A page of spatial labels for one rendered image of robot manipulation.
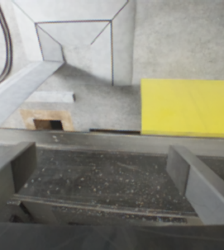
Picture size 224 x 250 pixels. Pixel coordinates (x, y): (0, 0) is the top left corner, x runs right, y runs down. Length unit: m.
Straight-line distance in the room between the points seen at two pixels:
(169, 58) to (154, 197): 0.61
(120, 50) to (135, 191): 0.60
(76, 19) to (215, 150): 0.73
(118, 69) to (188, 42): 0.33
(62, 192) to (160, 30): 0.72
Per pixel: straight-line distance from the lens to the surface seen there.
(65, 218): 0.45
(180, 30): 0.86
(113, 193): 0.50
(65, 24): 0.88
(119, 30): 0.83
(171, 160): 0.16
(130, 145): 0.58
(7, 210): 0.52
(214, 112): 0.70
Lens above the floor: 0.83
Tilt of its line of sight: 52 degrees down
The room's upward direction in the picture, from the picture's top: 168 degrees counter-clockwise
